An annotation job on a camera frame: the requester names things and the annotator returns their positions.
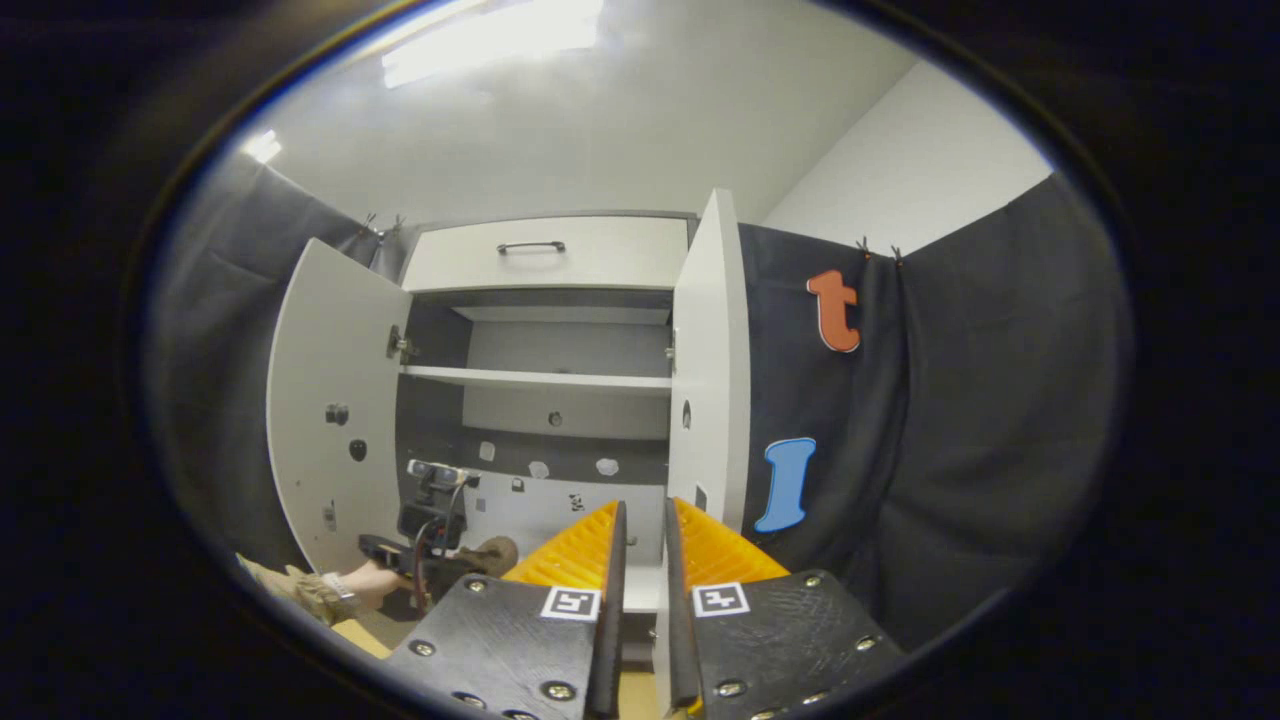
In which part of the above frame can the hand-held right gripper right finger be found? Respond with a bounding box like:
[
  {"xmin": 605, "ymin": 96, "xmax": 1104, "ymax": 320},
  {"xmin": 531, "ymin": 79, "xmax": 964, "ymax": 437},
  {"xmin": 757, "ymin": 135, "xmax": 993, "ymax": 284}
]
[{"xmin": 663, "ymin": 497, "xmax": 906, "ymax": 720}]

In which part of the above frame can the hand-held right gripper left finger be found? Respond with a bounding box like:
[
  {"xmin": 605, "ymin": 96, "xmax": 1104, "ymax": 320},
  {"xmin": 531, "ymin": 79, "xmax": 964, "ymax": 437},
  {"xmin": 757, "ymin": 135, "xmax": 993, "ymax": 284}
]
[{"xmin": 385, "ymin": 500, "xmax": 629, "ymax": 720}]

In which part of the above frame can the white door with camera sticker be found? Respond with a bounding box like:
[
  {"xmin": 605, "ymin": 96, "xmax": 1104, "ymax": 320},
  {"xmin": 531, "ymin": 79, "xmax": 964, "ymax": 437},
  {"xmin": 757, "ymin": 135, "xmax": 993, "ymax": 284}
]
[{"xmin": 265, "ymin": 237, "xmax": 416, "ymax": 581}]

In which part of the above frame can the white shoe cabinet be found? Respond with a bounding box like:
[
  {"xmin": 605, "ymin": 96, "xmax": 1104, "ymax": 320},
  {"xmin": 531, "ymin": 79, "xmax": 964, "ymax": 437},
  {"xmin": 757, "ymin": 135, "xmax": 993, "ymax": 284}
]
[{"xmin": 395, "ymin": 212, "xmax": 701, "ymax": 616}]

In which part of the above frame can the white cabinet drawer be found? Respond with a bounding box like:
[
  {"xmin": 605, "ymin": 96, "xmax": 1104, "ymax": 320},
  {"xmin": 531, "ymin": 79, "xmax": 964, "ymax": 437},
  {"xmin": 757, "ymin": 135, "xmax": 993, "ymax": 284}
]
[{"xmin": 400, "ymin": 215, "xmax": 693, "ymax": 294}]

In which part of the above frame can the black backdrop cloth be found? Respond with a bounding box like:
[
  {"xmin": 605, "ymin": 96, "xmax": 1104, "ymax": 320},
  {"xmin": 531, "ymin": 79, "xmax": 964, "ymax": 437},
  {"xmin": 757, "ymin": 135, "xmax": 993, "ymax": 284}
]
[{"xmin": 145, "ymin": 150, "xmax": 1136, "ymax": 651}]

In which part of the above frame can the left hand-held gripper cable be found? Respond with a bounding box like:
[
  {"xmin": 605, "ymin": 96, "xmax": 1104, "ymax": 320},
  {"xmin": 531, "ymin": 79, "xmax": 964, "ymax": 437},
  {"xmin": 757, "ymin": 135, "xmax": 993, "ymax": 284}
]
[{"xmin": 412, "ymin": 478, "xmax": 473, "ymax": 606}]

